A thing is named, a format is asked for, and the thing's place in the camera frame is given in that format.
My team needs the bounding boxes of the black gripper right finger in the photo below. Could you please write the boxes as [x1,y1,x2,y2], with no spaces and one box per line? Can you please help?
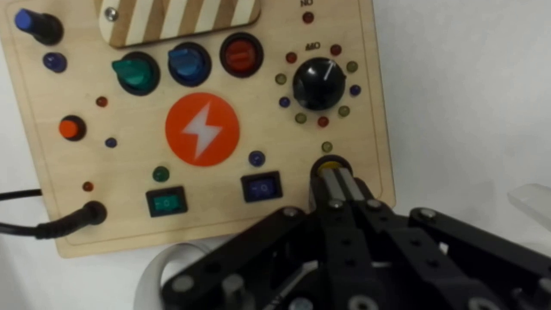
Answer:
[333,155,551,310]

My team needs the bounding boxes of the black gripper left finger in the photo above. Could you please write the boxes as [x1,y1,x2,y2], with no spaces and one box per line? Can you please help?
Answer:
[159,153,369,310]

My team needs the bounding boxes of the black board power cable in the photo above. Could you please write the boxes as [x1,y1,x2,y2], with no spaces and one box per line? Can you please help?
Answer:
[0,186,109,243]

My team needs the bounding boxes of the wooden switch board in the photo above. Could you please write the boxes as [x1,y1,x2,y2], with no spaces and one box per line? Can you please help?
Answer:
[0,0,397,260]

